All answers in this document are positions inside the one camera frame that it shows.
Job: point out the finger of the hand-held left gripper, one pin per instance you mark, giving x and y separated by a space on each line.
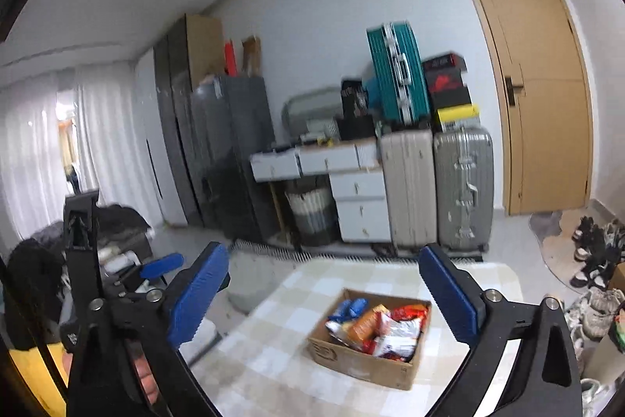
163 263

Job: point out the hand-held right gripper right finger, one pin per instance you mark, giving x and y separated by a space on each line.
451 295

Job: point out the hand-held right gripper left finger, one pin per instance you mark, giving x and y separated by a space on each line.
198 295

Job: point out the pile of snack packets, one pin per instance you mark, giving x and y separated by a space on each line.
390 334

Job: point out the brown cardboard box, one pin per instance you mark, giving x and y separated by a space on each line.
361 363

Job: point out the person's left hand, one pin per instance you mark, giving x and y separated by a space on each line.
144 373

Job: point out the black clothes heap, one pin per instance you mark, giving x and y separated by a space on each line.
122 221

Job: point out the white curtain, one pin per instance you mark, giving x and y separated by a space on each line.
39 143

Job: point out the silver suitcase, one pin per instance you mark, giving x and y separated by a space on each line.
464 187

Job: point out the beige suitcase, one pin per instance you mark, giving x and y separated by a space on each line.
407 192

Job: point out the grey and beige door mat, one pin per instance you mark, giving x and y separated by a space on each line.
556 241

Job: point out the striped rug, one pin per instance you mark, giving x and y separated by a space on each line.
342 252

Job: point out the white desk with drawers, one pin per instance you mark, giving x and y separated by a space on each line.
361 202

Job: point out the grey refrigerator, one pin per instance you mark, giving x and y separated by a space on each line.
234 153

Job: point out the dark glass wardrobe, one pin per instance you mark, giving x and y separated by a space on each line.
176 129

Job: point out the woven laundry basket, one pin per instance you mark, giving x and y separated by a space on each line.
310 216

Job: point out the group of shoes on floor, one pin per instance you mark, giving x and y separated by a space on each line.
595 260

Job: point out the white ribbed box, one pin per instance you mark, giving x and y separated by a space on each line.
368 154

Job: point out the small cardboard box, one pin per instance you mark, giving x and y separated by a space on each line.
616 280

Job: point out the white trash bin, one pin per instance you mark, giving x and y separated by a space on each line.
608 348

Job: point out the yellow shoe box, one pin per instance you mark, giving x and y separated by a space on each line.
459 116

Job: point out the wooden door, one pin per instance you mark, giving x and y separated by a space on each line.
547 129

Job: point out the black fabric bin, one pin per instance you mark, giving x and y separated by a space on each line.
356 128

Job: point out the small white basket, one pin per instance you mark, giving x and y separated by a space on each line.
330 128

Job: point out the oval mirror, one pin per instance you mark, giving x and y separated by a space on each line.
310 109

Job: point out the red paper item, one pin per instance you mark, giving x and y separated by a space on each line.
231 58

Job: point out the black paper bag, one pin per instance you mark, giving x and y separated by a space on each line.
354 97

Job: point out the brown cardboard panel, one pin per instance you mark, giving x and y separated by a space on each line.
205 45

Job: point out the folded cardboard piece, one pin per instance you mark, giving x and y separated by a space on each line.
251 55

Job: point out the black and red shoe box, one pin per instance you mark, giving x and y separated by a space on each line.
444 63

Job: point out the teal suitcase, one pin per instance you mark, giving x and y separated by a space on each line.
385 70

